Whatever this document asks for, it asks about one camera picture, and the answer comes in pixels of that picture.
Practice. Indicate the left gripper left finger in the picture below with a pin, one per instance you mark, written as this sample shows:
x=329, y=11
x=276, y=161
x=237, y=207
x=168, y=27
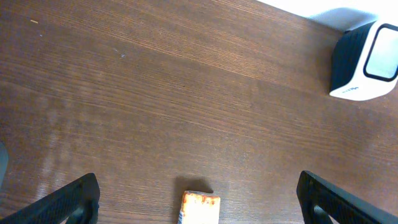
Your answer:
x=76, y=202

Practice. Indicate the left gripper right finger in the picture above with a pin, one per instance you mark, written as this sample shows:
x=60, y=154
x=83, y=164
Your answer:
x=323, y=202

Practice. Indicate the small orange box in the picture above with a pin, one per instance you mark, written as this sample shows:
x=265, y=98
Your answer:
x=199, y=208

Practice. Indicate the grey plastic mesh basket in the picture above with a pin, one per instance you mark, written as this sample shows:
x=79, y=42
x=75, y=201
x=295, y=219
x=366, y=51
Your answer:
x=3, y=162

